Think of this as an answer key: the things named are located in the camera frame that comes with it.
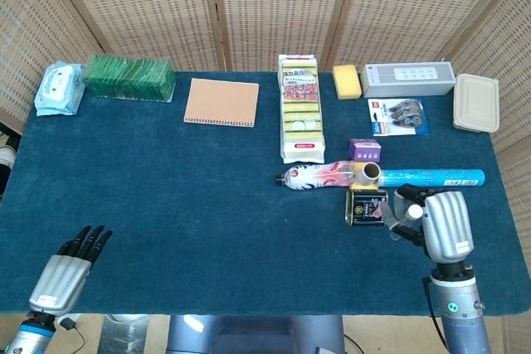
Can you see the white shoe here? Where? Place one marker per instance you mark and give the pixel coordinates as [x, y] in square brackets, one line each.
[6, 157]

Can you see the plastic bottle red white label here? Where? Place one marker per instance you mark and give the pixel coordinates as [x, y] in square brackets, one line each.
[315, 176]

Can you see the correction tape blister pack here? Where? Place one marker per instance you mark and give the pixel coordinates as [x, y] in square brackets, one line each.
[398, 115]

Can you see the wicker folding screen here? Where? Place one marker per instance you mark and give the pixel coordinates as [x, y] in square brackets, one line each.
[282, 10]

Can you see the yellow sponge multipack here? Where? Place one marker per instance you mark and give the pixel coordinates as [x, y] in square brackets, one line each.
[302, 113]

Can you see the blue grey robot torso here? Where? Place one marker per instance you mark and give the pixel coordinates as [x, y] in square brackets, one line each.
[257, 335]

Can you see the black luncheon meat can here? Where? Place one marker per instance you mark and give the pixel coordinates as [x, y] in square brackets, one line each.
[363, 207]

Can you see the small yellow block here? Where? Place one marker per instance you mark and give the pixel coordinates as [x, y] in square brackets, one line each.
[363, 186]

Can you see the light blue cylinder tube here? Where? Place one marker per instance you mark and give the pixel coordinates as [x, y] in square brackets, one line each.
[439, 177]

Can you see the grey white power strip box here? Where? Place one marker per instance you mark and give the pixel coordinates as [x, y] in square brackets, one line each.
[406, 80]

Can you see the grey cardboard roll core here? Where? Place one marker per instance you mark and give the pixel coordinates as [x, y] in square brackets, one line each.
[367, 173]

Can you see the silver metal stand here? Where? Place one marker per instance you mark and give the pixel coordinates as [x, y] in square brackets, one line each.
[124, 335]

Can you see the yellow sponge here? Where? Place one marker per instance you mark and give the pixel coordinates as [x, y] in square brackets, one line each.
[347, 82]

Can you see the blue table cloth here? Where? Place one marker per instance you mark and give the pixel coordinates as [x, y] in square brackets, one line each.
[186, 213]

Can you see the small purple box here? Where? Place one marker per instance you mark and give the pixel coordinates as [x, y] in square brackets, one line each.
[365, 150]

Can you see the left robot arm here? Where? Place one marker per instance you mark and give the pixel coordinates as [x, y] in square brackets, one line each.
[31, 335]

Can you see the clear box of green packets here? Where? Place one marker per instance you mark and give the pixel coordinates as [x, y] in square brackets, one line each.
[128, 78]

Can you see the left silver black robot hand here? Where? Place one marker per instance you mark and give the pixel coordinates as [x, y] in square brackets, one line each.
[60, 283]

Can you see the orange spiral notebook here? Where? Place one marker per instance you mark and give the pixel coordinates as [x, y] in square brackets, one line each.
[222, 101]

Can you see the blue wet wipes pack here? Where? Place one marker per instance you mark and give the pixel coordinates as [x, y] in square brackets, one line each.
[58, 88]

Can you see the beige lidded food container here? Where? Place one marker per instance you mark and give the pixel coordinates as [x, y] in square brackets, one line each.
[476, 103]

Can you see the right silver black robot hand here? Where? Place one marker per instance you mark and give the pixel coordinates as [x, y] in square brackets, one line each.
[446, 225]

